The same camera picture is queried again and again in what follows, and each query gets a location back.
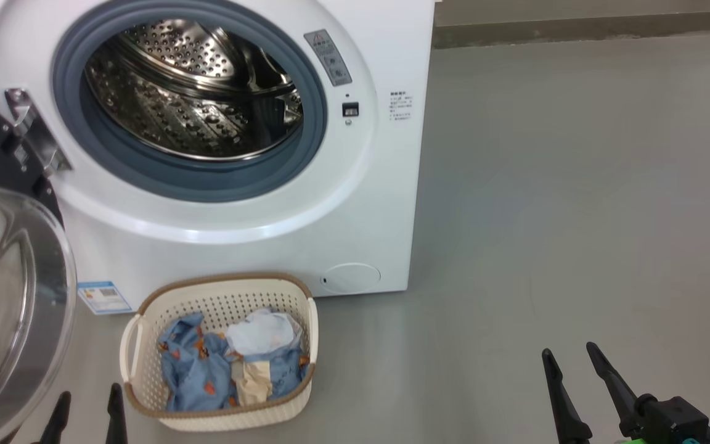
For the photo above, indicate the white front-load washing machine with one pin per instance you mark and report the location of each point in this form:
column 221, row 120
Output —
column 361, row 216

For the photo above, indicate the chrome door hinge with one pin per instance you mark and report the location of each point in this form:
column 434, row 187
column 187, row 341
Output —
column 37, row 135

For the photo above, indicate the white garment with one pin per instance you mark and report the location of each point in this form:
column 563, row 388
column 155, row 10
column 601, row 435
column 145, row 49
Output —
column 262, row 333

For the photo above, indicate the beige garment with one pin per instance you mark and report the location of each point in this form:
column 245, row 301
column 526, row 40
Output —
column 253, row 382

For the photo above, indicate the grey rubber door gasket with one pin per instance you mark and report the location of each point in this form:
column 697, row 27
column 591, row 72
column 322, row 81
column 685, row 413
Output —
column 207, row 182

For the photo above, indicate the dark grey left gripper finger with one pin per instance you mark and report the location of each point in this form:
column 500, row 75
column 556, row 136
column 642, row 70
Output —
column 116, row 419
column 56, row 422

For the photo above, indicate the grey warning label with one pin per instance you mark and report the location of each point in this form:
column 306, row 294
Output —
column 329, row 58

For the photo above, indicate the black round glass washer door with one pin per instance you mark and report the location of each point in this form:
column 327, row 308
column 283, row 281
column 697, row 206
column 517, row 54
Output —
column 22, row 308

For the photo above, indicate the blue energy label sticker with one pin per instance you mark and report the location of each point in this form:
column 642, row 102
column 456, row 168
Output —
column 104, row 298

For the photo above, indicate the blue garment with orange prints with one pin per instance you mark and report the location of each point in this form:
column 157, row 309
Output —
column 198, row 376

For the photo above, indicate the cream perforated plastic laundry basket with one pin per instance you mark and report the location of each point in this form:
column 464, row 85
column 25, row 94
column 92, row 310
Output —
column 219, row 422

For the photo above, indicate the round white filter cover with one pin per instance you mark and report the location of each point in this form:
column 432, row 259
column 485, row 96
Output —
column 352, row 277

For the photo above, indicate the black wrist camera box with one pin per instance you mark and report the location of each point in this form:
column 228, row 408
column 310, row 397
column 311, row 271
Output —
column 675, row 419

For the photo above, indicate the black door latch socket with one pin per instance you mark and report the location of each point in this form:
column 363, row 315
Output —
column 350, row 110

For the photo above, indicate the small printed text sticker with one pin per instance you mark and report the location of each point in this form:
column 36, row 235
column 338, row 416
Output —
column 400, row 106

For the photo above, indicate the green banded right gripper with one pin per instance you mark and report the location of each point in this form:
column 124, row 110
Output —
column 631, row 441

